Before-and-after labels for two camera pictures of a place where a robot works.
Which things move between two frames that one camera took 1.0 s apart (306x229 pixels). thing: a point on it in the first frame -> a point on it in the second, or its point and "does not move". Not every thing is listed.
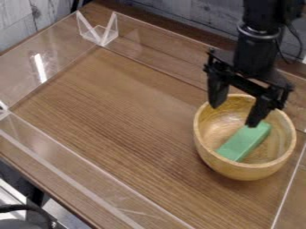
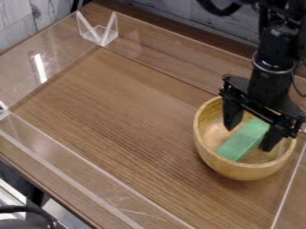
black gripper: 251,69 -> 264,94
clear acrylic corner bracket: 98,34 does not move
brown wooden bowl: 217,124 does not move
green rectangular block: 236,148 does not move
